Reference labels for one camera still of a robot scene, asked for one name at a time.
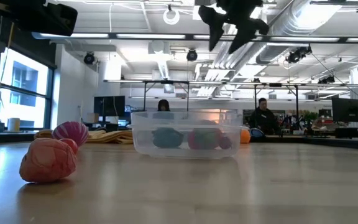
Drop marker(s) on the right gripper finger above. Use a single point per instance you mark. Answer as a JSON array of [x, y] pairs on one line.
[[250, 29], [214, 25]]

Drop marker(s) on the purple striped toy onion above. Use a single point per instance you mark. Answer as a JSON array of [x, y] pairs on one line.
[[70, 132]]

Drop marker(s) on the person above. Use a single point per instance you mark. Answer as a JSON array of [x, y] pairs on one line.
[[263, 118], [163, 105]]

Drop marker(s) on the black metal rig frame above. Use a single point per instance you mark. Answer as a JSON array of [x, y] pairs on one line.
[[275, 84], [166, 82]]

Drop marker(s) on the clear plastic tupperware container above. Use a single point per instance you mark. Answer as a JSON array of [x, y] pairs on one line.
[[185, 154]]

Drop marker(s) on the black computer monitor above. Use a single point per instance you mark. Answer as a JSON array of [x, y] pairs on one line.
[[349, 109], [109, 105]]

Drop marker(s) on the yellow folded cloth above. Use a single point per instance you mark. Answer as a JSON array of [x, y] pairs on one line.
[[110, 136]]

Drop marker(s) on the orange toy fruit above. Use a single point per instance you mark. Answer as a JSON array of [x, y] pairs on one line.
[[245, 136]]

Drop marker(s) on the black ceiling spotlight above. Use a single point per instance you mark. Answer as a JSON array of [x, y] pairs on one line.
[[191, 55], [297, 54], [89, 58]]

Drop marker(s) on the long LED light bar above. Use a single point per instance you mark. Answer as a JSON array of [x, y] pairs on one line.
[[151, 36]]

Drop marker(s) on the silver ventilation duct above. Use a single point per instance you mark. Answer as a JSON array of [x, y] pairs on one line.
[[291, 18]]

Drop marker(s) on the pink wrinkled toy vegetable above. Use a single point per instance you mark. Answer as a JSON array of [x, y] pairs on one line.
[[47, 161]]

